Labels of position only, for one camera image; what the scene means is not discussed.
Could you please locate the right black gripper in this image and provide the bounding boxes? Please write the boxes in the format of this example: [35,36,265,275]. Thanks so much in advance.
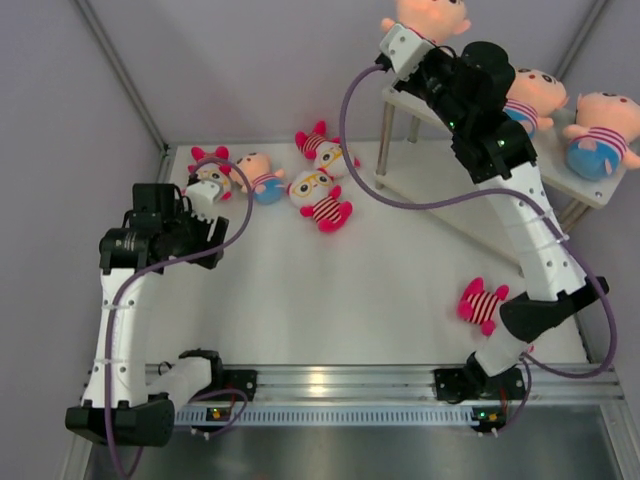
[390,39,467,135]

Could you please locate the orange doll table back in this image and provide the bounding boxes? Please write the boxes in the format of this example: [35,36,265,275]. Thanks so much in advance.
[230,152,285,205]

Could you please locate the orange doll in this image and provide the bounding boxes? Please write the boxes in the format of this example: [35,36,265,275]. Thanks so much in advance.
[563,92,639,181]
[381,0,471,44]

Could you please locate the white doll glasses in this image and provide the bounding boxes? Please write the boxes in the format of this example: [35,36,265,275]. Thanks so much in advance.
[286,169,353,233]

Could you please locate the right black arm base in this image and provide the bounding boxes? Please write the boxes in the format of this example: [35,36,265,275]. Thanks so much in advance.
[434,367,526,404]

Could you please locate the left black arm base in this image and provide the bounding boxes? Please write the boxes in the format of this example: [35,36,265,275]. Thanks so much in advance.
[191,369,258,402]

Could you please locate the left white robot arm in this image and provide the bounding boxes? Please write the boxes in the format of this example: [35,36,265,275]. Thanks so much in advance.
[65,183,229,447]

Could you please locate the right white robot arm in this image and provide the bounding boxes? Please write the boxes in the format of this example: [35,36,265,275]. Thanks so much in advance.
[389,35,613,397]

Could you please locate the white two-tier shelf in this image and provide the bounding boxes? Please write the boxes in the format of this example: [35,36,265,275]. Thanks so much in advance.
[377,87,625,265]

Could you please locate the white doll back left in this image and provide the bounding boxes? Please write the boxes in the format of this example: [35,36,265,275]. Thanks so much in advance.
[187,146,233,201]

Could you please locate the white doll back centre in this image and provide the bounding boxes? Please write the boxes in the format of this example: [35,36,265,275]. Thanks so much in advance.
[294,120,350,179]

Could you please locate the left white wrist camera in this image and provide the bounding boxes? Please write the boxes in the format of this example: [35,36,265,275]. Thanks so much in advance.
[185,180,224,211]

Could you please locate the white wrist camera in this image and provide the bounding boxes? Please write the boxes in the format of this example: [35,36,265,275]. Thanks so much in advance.
[379,23,436,81]
[185,180,224,211]

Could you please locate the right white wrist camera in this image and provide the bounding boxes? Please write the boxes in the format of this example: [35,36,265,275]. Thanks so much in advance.
[379,23,436,81]

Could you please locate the aluminium front rail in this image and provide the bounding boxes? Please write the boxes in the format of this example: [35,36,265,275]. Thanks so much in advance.
[79,363,626,402]

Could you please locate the white slotted cable duct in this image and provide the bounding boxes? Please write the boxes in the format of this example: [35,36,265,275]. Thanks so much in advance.
[175,405,504,428]

